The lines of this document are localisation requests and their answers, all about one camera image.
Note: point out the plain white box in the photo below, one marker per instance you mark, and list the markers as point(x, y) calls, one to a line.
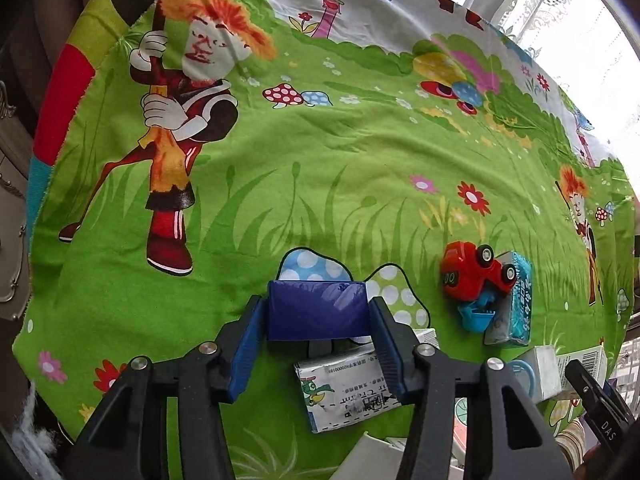
point(370, 460)

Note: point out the green cartoon printed cloth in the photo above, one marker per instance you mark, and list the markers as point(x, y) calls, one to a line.
point(300, 160)

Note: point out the dark blue box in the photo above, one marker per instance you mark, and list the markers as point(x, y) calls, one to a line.
point(320, 310)

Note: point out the white carved cabinet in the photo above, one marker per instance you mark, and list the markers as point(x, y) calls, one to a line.
point(12, 260)

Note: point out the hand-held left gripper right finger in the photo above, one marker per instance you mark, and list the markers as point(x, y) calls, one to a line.
point(387, 345)

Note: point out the white barcode box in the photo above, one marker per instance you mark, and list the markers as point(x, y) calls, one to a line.
point(587, 360)

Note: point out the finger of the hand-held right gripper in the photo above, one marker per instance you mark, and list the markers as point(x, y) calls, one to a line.
point(585, 385)

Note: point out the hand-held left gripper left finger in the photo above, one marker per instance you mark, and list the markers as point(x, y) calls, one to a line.
point(247, 345)

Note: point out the red toy car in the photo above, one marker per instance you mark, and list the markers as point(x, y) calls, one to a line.
point(465, 270)

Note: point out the brown curtain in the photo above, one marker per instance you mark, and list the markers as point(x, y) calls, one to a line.
point(50, 10)

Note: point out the small white box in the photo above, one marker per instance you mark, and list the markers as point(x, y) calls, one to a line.
point(429, 336)

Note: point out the white frog print box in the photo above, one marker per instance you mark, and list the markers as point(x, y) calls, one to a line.
point(345, 390)

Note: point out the white lace curtain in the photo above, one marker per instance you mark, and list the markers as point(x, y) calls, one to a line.
point(550, 20)

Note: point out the teal tissue pack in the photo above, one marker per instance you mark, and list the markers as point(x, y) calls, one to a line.
point(517, 305)

